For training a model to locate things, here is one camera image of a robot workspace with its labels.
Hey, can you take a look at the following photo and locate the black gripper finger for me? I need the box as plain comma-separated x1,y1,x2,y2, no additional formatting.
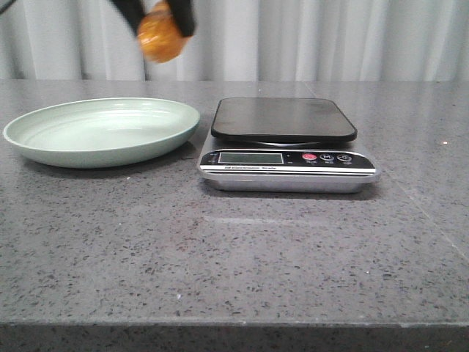
167,0,196,37
111,0,146,37

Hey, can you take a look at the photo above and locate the orange corn cob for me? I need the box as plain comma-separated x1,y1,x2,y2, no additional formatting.
137,1,189,63

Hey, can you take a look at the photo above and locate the white pleated curtain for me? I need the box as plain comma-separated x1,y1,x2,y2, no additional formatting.
1,1,468,81

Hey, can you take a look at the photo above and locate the pale green plate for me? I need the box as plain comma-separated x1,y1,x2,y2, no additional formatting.
3,98,200,169

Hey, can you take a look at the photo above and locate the silver black kitchen scale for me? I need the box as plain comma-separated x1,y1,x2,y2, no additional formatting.
198,98,382,194

